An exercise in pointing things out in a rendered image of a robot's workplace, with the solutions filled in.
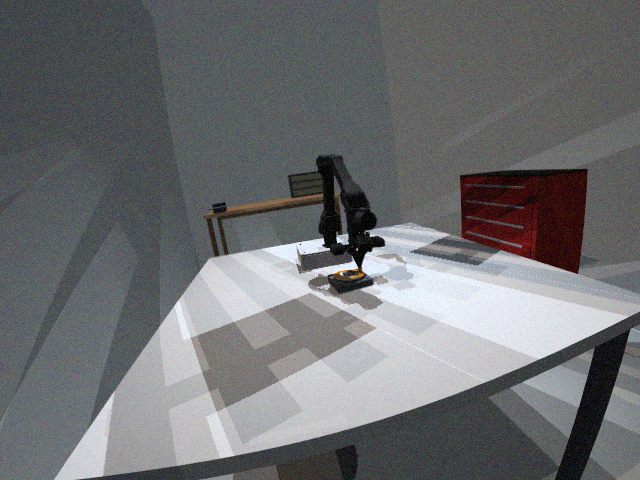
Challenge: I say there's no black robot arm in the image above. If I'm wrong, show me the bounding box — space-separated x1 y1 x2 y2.
316 154 378 253

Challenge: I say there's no orange round plate with holes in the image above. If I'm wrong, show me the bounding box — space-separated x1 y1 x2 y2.
334 267 365 281

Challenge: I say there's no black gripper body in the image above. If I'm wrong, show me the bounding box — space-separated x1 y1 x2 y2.
330 227 385 256

